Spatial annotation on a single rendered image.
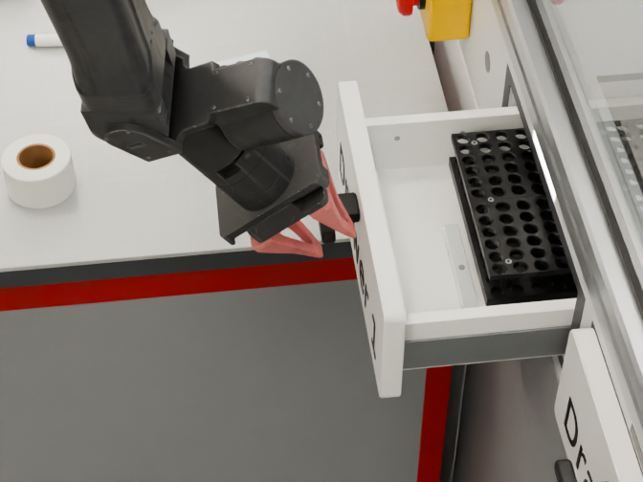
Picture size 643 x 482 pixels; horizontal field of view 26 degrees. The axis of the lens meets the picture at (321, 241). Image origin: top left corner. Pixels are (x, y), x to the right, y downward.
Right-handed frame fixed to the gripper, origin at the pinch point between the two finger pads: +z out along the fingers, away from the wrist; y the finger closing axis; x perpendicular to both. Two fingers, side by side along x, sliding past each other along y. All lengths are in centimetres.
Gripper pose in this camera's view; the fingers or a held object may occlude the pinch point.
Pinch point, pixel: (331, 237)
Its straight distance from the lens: 118.4
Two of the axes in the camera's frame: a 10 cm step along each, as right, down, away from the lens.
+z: 5.9, 5.0, 6.4
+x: -1.2, -7.3, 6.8
